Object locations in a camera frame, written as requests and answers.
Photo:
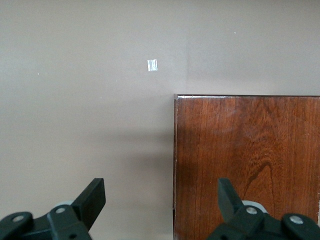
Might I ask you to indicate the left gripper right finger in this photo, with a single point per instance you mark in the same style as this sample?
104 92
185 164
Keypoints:
250 225

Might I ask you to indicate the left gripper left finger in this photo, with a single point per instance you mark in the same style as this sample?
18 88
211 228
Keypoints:
62 225

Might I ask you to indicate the dark brown wooden cabinet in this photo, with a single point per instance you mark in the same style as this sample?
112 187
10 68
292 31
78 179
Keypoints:
250 140

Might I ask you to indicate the brown table cover sheet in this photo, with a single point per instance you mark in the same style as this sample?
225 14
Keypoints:
75 100

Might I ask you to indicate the small clear tape piece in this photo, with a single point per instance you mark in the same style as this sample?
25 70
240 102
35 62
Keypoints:
152 65

